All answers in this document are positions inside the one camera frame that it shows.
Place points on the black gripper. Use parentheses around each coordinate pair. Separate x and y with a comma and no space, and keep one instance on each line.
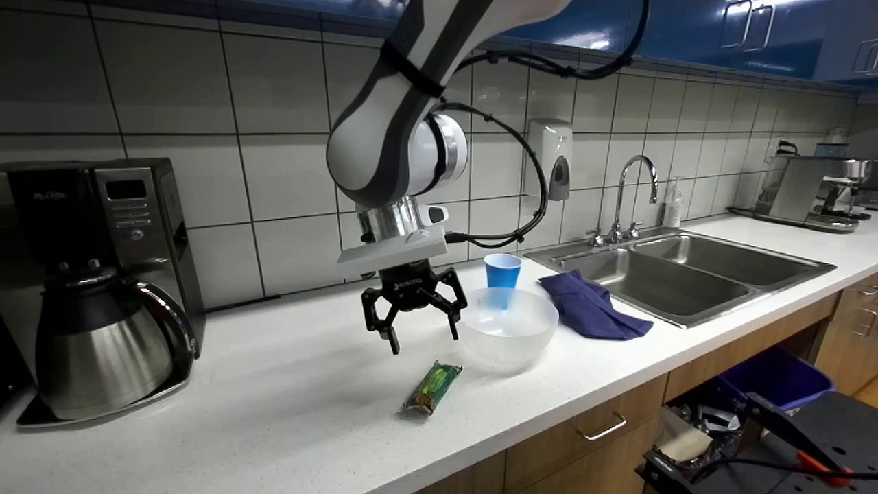
(411,285)

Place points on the green snack packet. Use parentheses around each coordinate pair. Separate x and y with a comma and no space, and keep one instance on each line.
(434,388)

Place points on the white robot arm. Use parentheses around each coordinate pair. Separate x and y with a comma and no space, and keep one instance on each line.
(381,145)

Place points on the translucent plastic bowl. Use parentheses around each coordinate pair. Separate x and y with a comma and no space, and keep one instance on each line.
(508,332)

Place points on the blue plastic cup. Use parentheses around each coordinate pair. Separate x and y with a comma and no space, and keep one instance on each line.
(503,273)

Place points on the dark blue cloth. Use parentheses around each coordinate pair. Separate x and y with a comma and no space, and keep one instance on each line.
(591,306)

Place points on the wooden base cabinet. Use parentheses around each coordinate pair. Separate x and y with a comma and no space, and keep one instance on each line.
(621,413)

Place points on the chrome faucet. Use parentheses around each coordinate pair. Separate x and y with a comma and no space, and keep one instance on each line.
(632,194)

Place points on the stainless steel sink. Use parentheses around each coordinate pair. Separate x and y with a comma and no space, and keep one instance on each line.
(687,270)

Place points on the small soap bottle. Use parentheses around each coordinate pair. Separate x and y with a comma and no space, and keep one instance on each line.
(673,208)

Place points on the steel coffee carafe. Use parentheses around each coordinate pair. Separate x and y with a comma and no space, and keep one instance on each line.
(101,352)

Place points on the black coffee maker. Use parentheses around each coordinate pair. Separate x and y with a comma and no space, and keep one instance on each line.
(101,208)

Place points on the blue plastic bin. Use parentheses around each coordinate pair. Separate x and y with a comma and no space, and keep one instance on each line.
(779,380)

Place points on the blue upper cabinets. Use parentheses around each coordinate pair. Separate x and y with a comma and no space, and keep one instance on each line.
(696,35)

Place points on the silver espresso machine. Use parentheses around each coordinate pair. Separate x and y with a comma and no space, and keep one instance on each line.
(810,193)

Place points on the dark grey cart platform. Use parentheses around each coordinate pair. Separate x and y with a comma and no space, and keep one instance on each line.
(832,428)

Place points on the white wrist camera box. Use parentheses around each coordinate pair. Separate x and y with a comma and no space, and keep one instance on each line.
(394,248)

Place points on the white wall soap dispenser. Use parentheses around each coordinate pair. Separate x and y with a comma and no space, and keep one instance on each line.
(554,160)

